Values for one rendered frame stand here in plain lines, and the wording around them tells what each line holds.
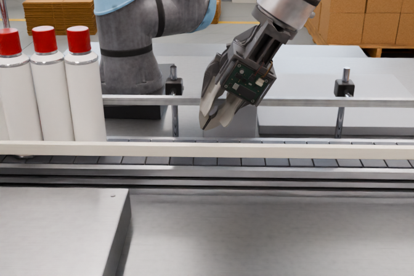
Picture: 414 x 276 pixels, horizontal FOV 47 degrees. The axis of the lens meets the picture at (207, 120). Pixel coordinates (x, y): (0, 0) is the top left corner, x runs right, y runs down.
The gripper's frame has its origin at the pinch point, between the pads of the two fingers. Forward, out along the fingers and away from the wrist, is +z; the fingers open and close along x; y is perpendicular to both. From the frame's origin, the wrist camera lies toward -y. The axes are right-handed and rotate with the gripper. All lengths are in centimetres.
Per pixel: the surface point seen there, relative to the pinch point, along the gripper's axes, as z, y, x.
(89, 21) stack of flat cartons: 130, -377, -64
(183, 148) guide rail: 3.7, 5.0, -1.8
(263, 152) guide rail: -2.0, 5.0, 9.2
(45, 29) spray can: -1.1, 0.6, -28.2
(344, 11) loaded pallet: -4, -305, 113
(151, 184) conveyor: 11.7, 6.0, -3.3
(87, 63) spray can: 0.0, 1.9, -20.7
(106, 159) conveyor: 12.8, 3.4, -11.2
